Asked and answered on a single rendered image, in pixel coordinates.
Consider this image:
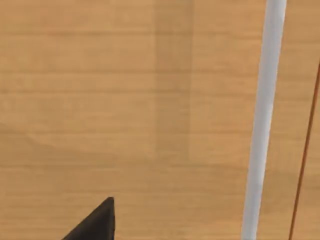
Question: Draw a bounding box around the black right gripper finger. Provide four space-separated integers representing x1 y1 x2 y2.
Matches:
61 196 116 240

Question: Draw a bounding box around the long metal handle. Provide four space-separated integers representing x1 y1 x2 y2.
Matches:
240 0 287 240

